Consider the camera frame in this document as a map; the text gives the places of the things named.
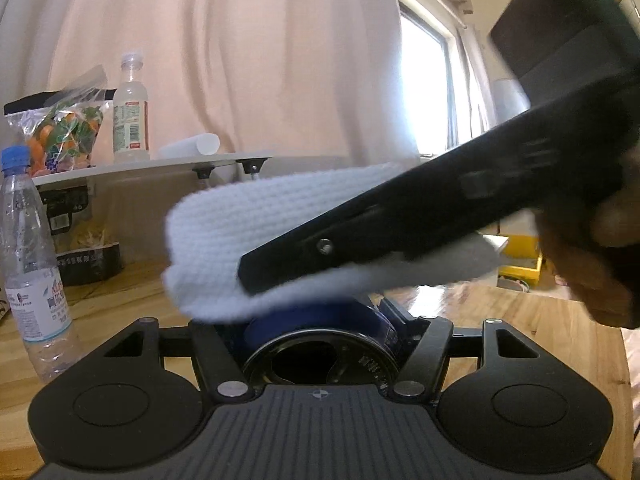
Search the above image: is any clear bag of fruit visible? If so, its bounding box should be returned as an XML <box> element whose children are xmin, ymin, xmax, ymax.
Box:
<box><xmin>4</xmin><ymin>66</ymin><xmax>115</xmax><ymax>177</ymax></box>

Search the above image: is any blue round container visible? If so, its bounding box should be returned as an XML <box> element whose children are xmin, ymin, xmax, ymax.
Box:
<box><xmin>242</xmin><ymin>298</ymin><xmax>417</xmax><ymax>402</ymax></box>

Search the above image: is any black cardboard box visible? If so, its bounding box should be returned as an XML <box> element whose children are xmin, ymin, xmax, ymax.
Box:
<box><xmin>54</xmin><ymin>241</ymin><xmax>124</xmax><ymax>287</ymax></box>

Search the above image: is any pale pink curtain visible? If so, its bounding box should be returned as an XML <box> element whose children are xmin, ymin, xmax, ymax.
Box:
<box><xmin>0</xmin><ymin>0</ymin><xmax>422</xmax><ymax>173</ymax></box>

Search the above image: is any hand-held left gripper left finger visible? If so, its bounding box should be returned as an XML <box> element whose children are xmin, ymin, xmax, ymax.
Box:
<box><xmin>101</xmin><ymin>316</ymin><xmax>252</xmax><ymax>404</ymax></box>

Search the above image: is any flat black box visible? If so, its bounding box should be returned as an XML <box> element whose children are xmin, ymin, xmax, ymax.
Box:
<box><xmin>3</xmin><ymin>90</ymin><xmax>67</xmax><ymax>116</ymax></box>

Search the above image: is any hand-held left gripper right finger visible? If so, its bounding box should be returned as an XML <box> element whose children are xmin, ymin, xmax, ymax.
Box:
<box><xmin>392</xmin><ymin>315</ymin><xmax>542</xmax><ymax>404</ymax></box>

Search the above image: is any white paper roll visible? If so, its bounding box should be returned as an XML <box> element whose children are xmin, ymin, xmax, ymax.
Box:
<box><xmin>158</xmin><ymin>132</ymin><xmax>220</xmax><ymax>160</ymax></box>

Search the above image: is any white knitted cloth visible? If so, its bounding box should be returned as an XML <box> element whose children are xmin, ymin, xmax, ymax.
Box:
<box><xmin>161</xmin><ymin>162</ymin><xmax>502</xmax><ymax>324</ymax></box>

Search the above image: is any person's right hand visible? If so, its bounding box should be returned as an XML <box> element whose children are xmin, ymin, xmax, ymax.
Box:
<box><xmin>536</xmin><ymin>141</ymin><xmax>640</xmax><ymax>332</ymax></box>

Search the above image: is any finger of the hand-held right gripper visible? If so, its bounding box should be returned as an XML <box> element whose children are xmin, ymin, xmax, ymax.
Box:
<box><xmin>238</xmin><ymin>106</ymin><xmax>547</xmax><ymax>297</ymax></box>

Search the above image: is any clear blue-capped water bottle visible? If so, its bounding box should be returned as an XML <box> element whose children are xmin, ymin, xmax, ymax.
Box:
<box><xmin>0</xmin><ymin>145</ymin><xmax>82</xmax><ymax>385</ymax></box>

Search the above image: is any yellow stand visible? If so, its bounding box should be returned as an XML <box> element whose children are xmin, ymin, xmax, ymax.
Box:
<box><xmin>496</xmin><ymin>234</ymin><xmax>544</xmax><ymax>287</ymax></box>

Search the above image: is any window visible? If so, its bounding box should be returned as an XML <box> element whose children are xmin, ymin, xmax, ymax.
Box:
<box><xmin>396</xmin><ymin>0</ymin><xmax>482</xmax><ymax>157</ymax></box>

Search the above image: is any white-capped red-label drink bottle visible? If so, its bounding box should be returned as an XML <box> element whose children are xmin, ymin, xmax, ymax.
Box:
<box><xmin>112</xmin><ymin>52</ymin><xmax>151</xmax><ymax>164</ymax></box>

